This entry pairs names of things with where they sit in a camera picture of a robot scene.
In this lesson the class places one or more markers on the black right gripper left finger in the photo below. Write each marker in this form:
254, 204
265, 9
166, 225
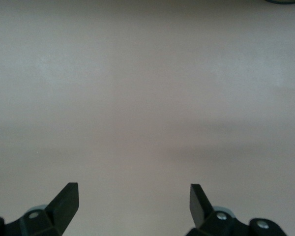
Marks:
56, 216

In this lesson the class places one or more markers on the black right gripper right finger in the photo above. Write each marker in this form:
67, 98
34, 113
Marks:
206, 221

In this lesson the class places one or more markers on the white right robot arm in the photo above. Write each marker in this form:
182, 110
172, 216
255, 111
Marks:
282, 1

